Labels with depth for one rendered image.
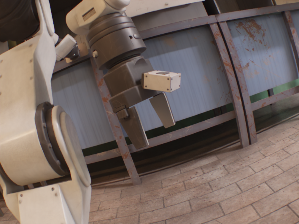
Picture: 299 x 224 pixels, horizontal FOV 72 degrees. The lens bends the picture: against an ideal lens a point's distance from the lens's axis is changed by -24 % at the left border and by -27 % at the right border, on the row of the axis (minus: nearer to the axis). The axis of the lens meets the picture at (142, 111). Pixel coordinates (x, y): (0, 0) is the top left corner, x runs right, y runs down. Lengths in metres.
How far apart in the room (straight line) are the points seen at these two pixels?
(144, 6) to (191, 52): 0.41
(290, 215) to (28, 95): 0.90
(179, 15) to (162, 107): 1.06
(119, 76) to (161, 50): 1.12
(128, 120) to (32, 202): 0.23
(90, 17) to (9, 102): 0.23
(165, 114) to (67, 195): 0.23
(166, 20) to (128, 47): 1.08
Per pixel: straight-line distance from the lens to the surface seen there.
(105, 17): 0.43
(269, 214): 0.97
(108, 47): 0.41
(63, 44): 1.13
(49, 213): 0.43
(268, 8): 1.74
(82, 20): 0.46
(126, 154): 1.52
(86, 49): 1.44
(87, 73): 1.54
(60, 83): 1.59
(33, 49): 0.54
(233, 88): 1.54
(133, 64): 0.41
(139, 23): 1.47
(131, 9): 1.36
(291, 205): 1.00
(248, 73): 1.64
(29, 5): 0.59
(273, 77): 1.73
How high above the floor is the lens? 0.62
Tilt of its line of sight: 8 degrees down
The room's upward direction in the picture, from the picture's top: 18 degrees counter-clockwise
